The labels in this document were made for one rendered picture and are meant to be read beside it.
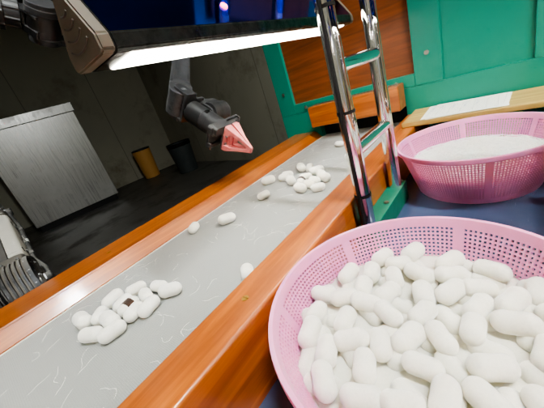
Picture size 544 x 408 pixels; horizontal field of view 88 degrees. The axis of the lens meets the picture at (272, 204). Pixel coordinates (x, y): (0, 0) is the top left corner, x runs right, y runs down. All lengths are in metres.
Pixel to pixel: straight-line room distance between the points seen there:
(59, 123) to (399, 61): 5.27
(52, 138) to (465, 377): 5.64
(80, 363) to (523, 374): 0.43
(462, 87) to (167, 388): 0.91
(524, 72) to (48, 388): 1.05
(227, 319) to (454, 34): 0.86
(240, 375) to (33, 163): 5.46
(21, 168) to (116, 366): 5.34
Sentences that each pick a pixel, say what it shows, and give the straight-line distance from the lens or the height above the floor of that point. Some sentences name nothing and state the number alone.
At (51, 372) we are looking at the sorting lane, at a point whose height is 0.74.
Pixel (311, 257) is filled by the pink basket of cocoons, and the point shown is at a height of 0.77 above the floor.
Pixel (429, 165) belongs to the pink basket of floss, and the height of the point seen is 0.76.
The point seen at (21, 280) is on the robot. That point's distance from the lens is 0.79.
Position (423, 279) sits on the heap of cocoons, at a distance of 0.34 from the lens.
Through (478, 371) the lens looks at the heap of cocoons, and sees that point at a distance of 0.27.
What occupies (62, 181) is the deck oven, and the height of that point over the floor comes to 0.62.
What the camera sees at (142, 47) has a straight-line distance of 0.37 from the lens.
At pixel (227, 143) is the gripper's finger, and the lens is 0.72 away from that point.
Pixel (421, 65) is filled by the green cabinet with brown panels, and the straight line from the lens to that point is 0.96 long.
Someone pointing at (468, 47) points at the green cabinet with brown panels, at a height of 0.90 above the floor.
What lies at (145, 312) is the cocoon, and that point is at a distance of 0.43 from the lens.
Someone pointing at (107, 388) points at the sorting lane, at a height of 0.74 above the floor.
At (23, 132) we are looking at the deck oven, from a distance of 5.69.
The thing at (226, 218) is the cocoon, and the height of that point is 0.76.
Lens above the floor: 0.96
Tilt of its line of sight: 22 degrees down
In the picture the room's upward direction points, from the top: 19 degrees counter-clockwise
